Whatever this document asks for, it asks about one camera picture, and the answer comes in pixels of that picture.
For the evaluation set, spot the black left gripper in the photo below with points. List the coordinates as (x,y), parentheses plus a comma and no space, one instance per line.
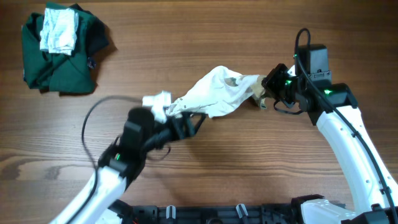
(188,130)

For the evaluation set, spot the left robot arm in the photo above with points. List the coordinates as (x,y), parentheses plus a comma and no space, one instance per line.
(122,162)

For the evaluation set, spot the dark green folded garment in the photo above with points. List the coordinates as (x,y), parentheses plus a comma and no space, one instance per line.
(59,72)

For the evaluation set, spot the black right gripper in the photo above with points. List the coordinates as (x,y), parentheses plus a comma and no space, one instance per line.
(269,83)

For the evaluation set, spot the white tan green shirt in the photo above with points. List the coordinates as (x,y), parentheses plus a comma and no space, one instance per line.
(218,93)

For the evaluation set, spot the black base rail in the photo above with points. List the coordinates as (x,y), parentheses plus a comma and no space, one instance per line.
(241,213)

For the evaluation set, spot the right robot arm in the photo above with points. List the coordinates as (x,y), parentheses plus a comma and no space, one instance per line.
(334,110)

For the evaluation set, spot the light patterned folded cloth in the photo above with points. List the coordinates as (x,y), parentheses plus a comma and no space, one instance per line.
(58,35)

